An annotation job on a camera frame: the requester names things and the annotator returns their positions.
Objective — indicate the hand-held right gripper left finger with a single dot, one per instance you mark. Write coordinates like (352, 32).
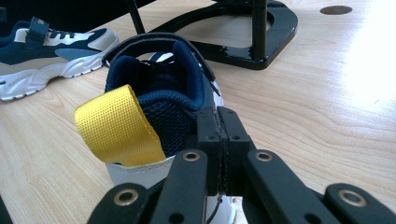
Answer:
(193, 174)

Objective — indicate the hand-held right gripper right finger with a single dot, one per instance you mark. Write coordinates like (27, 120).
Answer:
(274, 183)

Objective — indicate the navy and white sneaker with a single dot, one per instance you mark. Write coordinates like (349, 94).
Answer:
(162, 93)
(46, 59)

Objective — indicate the red and black shoe rack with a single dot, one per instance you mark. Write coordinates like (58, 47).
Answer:
(274, 34)

